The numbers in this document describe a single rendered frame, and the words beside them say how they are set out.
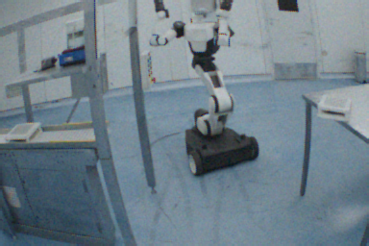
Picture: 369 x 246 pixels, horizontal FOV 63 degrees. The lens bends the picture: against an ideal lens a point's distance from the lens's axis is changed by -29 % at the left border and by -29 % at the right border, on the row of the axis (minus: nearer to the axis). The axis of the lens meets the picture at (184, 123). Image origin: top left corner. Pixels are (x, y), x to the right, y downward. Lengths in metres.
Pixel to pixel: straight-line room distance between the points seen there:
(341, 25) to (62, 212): 5.50
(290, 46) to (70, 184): 4.54
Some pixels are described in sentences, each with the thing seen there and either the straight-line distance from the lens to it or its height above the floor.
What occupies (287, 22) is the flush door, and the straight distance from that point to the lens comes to 5.97.
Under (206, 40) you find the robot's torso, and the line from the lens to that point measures 3.26.
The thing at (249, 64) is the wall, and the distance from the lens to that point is 5.89.
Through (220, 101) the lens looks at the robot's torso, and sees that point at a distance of 3.18.
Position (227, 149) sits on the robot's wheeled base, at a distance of 3.33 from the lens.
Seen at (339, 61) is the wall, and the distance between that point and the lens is 6.52.
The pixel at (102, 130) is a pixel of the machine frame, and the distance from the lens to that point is 1.89.
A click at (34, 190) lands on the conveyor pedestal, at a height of 0.47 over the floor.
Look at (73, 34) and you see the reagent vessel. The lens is 2.00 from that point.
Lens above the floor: 1.58
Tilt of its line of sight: 21 degrees down
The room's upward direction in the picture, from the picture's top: 6 degrees counter-clockwise
